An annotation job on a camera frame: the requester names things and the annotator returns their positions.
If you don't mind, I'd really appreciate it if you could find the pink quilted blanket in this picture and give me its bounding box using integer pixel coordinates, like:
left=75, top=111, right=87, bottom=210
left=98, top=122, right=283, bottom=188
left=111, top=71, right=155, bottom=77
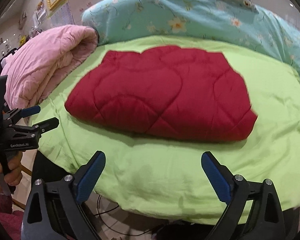
left=1, top=25, right=98, bottom=109

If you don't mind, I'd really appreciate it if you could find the person's left hand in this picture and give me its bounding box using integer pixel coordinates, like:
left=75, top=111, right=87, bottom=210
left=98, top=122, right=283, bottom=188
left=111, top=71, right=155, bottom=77
left=0, top=151, right=24, bottom=194

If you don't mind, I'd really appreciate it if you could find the black cable on floor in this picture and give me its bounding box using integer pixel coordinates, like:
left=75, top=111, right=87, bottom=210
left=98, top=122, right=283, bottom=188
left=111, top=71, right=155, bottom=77
left=93, top=193, right=166, bottom=238

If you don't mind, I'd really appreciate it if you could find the lime green bed sheet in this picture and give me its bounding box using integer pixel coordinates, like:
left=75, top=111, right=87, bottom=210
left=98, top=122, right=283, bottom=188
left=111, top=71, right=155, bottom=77
left=30, top=36, right=300, bottom=224

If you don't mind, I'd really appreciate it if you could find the teal floral quilt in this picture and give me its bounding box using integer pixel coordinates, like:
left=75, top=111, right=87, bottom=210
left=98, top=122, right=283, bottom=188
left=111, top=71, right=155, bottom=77
left=82, top=0, right=300, bottom=76

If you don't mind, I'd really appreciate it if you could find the red quilted jacket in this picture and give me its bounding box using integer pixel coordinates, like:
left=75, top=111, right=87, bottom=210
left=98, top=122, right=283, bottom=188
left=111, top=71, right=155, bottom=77
left=64, top=46, right=257, bottom=142

